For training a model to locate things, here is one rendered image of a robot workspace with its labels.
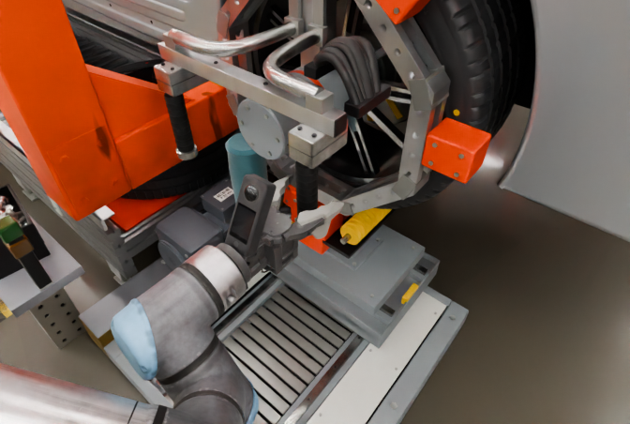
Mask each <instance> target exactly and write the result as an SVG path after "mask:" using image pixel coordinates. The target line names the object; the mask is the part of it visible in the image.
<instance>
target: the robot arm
mask: <svg viewBox="0 0 630 424"><path fill-rule="evenodd" d="M292 181H293V174H290V175H287V176H285V177H283V178H281V179H279V180H278V181H276V182H274V183H271V182H270V181H268V180H266V179H264V178H262V177H260V176H258V175H256V174H246V175H245V176H244V178H243V182H242V185H241V189H240V191H239V195H238V198H237V202H236V205H235V208H234V211H233V214H232V220H231V224H230V227H229V231H228V233H227V237H226V240H225V243H220V244H218V245H217V246H216V247H214V246H210V245H207V246H204V247H203V248H202V249H200V250H199V251H197V252H196V253H195V254H193V255H192V256H191V257H189V258H188V259H187V260H185V261H184V262H183V263H182V264H181V265H180V266H178V267H177V268H176V269H175V270H174V271H173V272H171V273H170V274H169V275H167V276H166V277H165V278H163V279H162V280H160V281H159V282H158V283H156V284H155V285H154V286H152V287H151V288H150V289H148V290H147V291H146V292H144V293H143V294H142V295H140V296H139V297H137V298H133V299H132V300H131V301H130V302H129V304H128V305H127V306H126V307H124V308H123V309H122V310H121V311H119V312H118V313H117V314H116V315H115V316H114V317H113V318H112V322H111V330H112V334H113V337H114V339H115V341H116V343H117V345H118V346H119V348H120V350H121V351H122V353H123V355H124V356H125V358H126V359H127V360H128V362H129V364H130V365H131V367H132V368H133V369H134V370H135V372H137V373H138V374H139V375H140V377H142V379H143V380H152V379H153V378H156V379H157V380H158V381H159V383H160V385H161V386H162V387H163V389H164V390H165V391H166V393H167V394H168V395H169V397H170V398H171V399H172V401H173V407H172V408H170V407H167V406H163V405H158V404H147V403H143V402H140V401H134V400H131V399H128V398H124V397H120V396H117V395H113V394H111V393H107V392H103V391H100V390H96V389H93V388H90V387H87V386H80V385H77V384H73V383H71V382H67V381H63V380H60V379H56V378H53V377H50V376H47V375H43V374H39V373H36V372H32V371H27V370H24V369H20V368H16V367H13V366H9V365H7V364H3V363H0V424H253V422H254V420H255V416H256V415H257V413H258V409H259V399H258V396H257V393H256V392H255V390H254V387H253V384H252V383H251V382H250V380H249V379H248V378H247V377H246V376H245V375H244V374H243V373H242V371H241V370H240V369H239V367H238V366H237V364H236V363H235V361H234V360H233V358H232V357H231V355H230V354H229V352H228V351H227V349H226V348H225V347H224V345H223V344H222V342H221V341H220V339H219V338H218V336H217V335H216V333H215V332H214V330H213V329H212V327H211V324H213V323H214V322H215V321H216V320H217V319H218V318H219V317H220V316H221V315H222V314H223V313H224V312H225V311H226V310H227V309H228V308H229V307H230V306H231V305H232V304H234V303H235V302H236V301H237V300H238V299H239V298H240V297H242V296H243V295H244V294H245V292H246V289H247V288H248V282H250V280H251V279H252V278H253V277H254V276H255V275H256V274H258V273H259V272H260V271H262V272H263V273H265V272H267V271H269V270H270V271H271V272H273V273H274V274H276V275H277V274H278V273H279V272H280V271H282V270H283V269H284V268H285V267H286V266H287V265H288V264H289V263H290V262H292V261H293V260H294V259H295V258H296V257H297V256H298V241H299V240H302V239H304V238H306V237H307V236H309V235H310V234H313V236H314V237H315V238H316V239H321V238H323V237H325V236H326V235H327V232H328V229H329V226H330V223H331V220H332V219H333V218H334V217H335V216H336V215H337V214H338V213H339V212H340V211H341V210H342V208H343V206H344V203H343V202H339V201H332V202H331V203H330V204H327V205H321V206H320V207H319V208H317V209H315V210H311V211H303V212H301V213H299V216H298V220H297V221H296V222H294V223H293V224H292V216H291V215H285V214H283V213H282V212H280V211H278V210H279V207H280V200H281V195H282V194H283V193H285V189H286V188H287V187H288V186H289V185H290V184H291V183H292ZM291 258H292V259H291ZM290 259H291V260H290ZM286 262H287V263H286ZM285 263H286V264H285ZM284 264H285V265H284ZM268 265H270V266H272V267H273V268H272V267H270V266H268ZM263 269H264V270H266V271H263Z"/></svg>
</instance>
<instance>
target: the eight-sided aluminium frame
mask: <svg viewBox="0 0 630 424"><path fill-rule="evenodd" d="M354 1H355V3H356V5H357V6H358V7H359V9H360V10H361V12H362V14H363V15H364V17H365V18H366V20H367V22H368V24H369V26H370V27H371V29H372V31H373V32H374V34H375V36H376V37H377V39H378V41H379V42H380V43H381V45H382V47H383V49H384V50H385V52H386V54H387V55H388V57H389V58H390V60H391V62H392V63H393V65H394V67H395V68H396V70H397V72H398V74H399V76H400V77H401V79H402V81H403V82H404V83H405V85H406V86H407V88H408V90H409V91H410V93H411V96H412V99H411V105H410V110H409V116H408V122H407V128H406V133H405V139H404V145H403V151H402V157H401V163H400V168H399V172H398V173H395V174H391V175H388V176H387V177H384V178H381V179H379V180H376V181H373V182H371V183H368V184H366V185H364V186H361V187H359V188H354V187H352V186H350V185H348V184H346V183H344V182H342V181H340V180H338V179H336V178H334V177H333V176H331V175H329V174H327V173H325V172H323V171H321V170H319V169H318V201H319V202H321V203H323V204H325V205H327V204H330V203H331V202H332V201H339V202H343V203H344V206H343V208H342V210H341V211H340V212H339V213H340V214H342V215H344V216H349V215H354V214H355V213H358V212H361V211H365V210H368V209H370V208H374V207H377V206H380V205H383V204H389V203H392V202H395V201H398V200H401V199H402V200H405V199H406V198H408V197H411V196H414V194H415V193H416V192H417V191H418V190H420V189H421V188H422V187H423V186H424V185H425V184H426V183H427V182H428V179H429V175H430V172H431V171H432V169H430V168H428V167H426V166H424V165H422V163H421V162H422V157H423V153H424V148H425V143H426V138H427V135H428V133H429V132H431V131H432V130H433V129H434V128H435V127H436V126H437V125H439V124H440V123H441V122H442V120H443V112H444V107H445V103H446V99H447V97H449V86H450V83H451V81H450V79H449V77H448V76H447V74H446V72H445V69H444V65H441V63H440V61H439V60H438V58H437V56H436V54H435V53H434V52H433V50H432V49H431V47H430V45H429V44H428V41H427V39H426V38H425V36H424V34H423V33H422V31H421V29H420V28H419V26H418V24H417V22H416V21H415V19H414V17H411V18H409V19H407V20H406V21H404V22H402V23H399V24H394V23H393V22H392V21H391V19H390V18H389V17H388V15H387V14H386V13H385V12H384V10H383V8H382V7H381V6H380V5H379V3H378V2H377V1H376V0H354ZM262 2H263V0H227V1H226V2H225V4H224V5H223V7H222V8H220V9H219V10H218V14H217V16H216V21H217V28H216V30H217V33H218V39H219V41H230V40H236V39H239V38H246V37H249V31H248V20H249V19H250V17H251V16H252V15H253V14H254V12H255V11H256V10H257V8H258V7H259V6H260V5H261V3H262ZM385 26H386V27H385ZM221 59H222V61H224V62H227V63H229V64H231V65H234V66H236V67H239V68H241V69H244V70H246V71H249V72H251V73H253V68H252V59H251V52H250V53H244V54H239V55H236V56H229V57H221ZM426 65H427V66H426ZM226 90H227V95H226V98H227V100H228V103H229V106H230V108H231V109H232V113H233V115H235V116H236V117H237V109H238V106H239V104H240V102H241V101H243V100H244V99H246V97H244V96H242V95H239V94H237V93H235V92H233V91H232V90H230V89H227V88H226ZM266 162H267V163H268V165H269V166H270V170H271V171H272V172H273V173H274V174H275V175H276V177H277V178H278V179H281V178H283V177H285V176H287V175H290V174H293V180H292V183H291V185H292V186H293V187H295V188H296V181H295V178H296V176H295V162H296V160H294V159H291V158H290V156H289V152H288V153H286V154H285V155H284V156H282V157H281V158H279V159H266Z"/></svg>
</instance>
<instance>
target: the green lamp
mask: <svg viewBox="0 0 630 424"><path fill-rule="evenodd" d="M22 235H24V232H23V229H22V228H21V226H20V225H19V223H18V222H17V221H16V220H15V219H14V218H12V217H11V216H10V215H7V216H5V217H3V218H1V219H0V238H1V239H2V241H3V242H4V243H6V244H8V243H10V242H11V241H13V240H15V239H17V238H19V237H20V236H22Z"/></svg>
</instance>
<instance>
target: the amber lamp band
mask: <svg viewBox="0 0 630 424"><path fill-rule="evenodd" d="M3 243H4V242H3ZM4 245H5V246H6V248H7V249H8V251H9V252H10V253H11V254H12V255H13V257H14V258H15V259H20V258H21V257H23V256H24V255H26V254H27V253H29V252H31V251H32V250H34V247H33V246H32V244H31V242H30V241H29V239H28V238H27V237H26V236H25V235H23V239H22V240H20V241H19V242H17V243H15V244H13V245H11V246H10V245H9V244H6V243H4Z"/></svg>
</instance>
